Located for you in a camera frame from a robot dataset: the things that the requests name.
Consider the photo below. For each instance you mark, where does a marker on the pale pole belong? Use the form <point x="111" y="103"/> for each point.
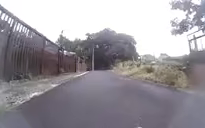
<point x="93" y="59"/>

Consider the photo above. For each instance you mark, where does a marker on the group of dark trees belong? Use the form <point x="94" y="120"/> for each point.
<point x="110" y="48"/>

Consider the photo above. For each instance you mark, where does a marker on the dark grey asphalt road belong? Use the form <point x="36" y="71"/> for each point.
<point x="106" y="100"/>

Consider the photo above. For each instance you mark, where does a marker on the dry grass and bushes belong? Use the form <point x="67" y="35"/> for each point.
<point x="156" y="72"/>

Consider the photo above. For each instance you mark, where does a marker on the distant buildings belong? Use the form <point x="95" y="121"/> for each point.
<point x="160" y="58"/>

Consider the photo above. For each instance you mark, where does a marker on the grey metal bar fence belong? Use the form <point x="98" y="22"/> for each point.
<point x="20" y="53"/>

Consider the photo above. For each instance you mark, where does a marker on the grey gravel concrete verge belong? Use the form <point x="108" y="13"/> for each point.
<point x="20" y="90"/>

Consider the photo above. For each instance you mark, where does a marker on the metal railing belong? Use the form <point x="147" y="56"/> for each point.
<point x="200" y="41"/>

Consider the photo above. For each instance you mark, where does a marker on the tree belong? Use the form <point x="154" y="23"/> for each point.
<point x="193" y="15"/>

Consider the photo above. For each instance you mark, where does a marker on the brown wall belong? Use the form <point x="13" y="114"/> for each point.
<point x="70" y="62"/>

